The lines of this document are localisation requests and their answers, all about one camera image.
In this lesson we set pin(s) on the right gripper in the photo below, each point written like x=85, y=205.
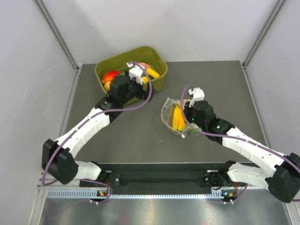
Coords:
x=186, y=111

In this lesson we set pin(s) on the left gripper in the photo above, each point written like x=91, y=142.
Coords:
x=143, y=94

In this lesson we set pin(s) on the fake banana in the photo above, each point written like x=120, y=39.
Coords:
x=178, y=122
x=151, y=72

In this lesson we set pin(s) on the polka dot zip bag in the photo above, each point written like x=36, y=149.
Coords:
x=171, y=116

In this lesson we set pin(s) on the fake red mango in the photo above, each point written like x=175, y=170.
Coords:
x=109, y=76

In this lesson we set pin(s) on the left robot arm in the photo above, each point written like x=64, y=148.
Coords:
x=58, y=156

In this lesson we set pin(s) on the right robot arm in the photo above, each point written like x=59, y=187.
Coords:
x=274, y=171

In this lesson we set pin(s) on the fake green fruit in bag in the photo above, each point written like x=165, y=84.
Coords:
x=194, y=130

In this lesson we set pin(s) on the fake yellow pepper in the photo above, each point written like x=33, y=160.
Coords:
x=145, y=79

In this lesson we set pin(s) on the fake orange persimmon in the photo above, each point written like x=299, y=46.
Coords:
x=107, y=85

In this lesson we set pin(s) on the fake banana in tub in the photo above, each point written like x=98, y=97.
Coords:
x=151, y=72

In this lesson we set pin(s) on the fake watermelon slice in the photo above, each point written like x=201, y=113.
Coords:
x=145, y=65

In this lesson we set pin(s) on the olive green plastic tub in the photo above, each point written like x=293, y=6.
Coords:
x=119, y=92

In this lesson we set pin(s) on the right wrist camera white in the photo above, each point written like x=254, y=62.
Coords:
x=196, y=94

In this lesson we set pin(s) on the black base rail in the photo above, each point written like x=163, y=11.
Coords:
x=175, y=178

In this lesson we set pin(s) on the grey cable duct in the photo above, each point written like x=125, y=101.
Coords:
x=102, y=194

